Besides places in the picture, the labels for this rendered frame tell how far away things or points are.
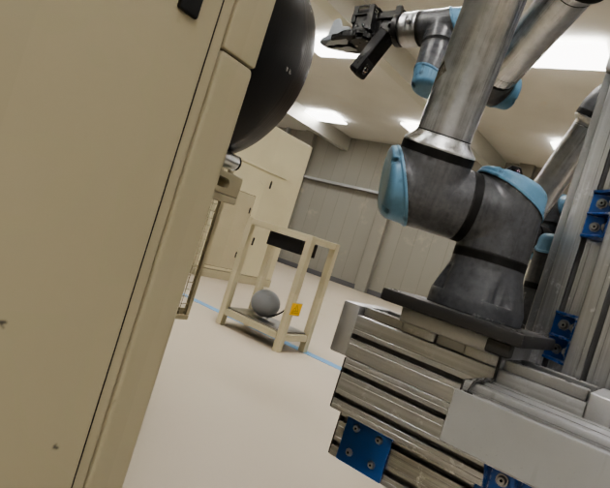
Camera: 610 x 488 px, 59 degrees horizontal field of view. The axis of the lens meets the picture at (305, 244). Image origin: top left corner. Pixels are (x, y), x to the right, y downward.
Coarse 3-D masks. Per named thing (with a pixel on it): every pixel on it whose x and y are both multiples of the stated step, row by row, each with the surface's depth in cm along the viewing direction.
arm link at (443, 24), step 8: (448, 8) 112; (456, 8) 111; (416, 16) 115; (424, 16) 114; (432, 16) 113; (440, 16) 112; (448, 16) 111; (456, 16) 110; (416, 24) 114; (424, 24) 114; (432, 24) 112; (440, 24) 111; (448, 24) 111; (416, 32) 115; (424, 32) 114; (432, 32) 111; (440, 32) 111; (448, 32) 111; (416, 40) 116
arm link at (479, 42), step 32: (480, 0) 76; (512, 0) 75; (480, 32) 76; (512, 32) 77; (448, 64) 79; (480, 64) 77; (448, 96) 79; (480, 96) 79; (416, 128) 85; (448, 128) 80; (384, 160) 89; (416, 160) 81; (448, 160) 79; (384, 192) 83; (416, 192) 81; (448, 192) 81; (416, 224) 84; (448, 224) 82
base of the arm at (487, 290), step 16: (464, 256) 84; (480, 256) 82; (496, 256) 81; (448, 272) 85; (464, 272) 83; (480, 272) 82; (496, 272) 81; (512, 272) 82; (432, 288) 87; (448, 288) 83; (464, 288) 82; (480, 288) 81; (496, 288) 81; (512, 288) 81; (448, 304) 82; (464, 304) 81; (480, 304) 80; (496, 304) 81; (512, 304) 81; (496, 320) 80; (512, 320) 81
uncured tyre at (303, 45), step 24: (288, 0) 131; (288, 24) 131; (312, 24) 141; (264, 48) 126; (288, 48) 133; (312, 48) 142; (264, 72) 130; (264, 96) 134; (288, 96) 140; (240, 120) 136; (264, 120) 141; (240, 144) 146
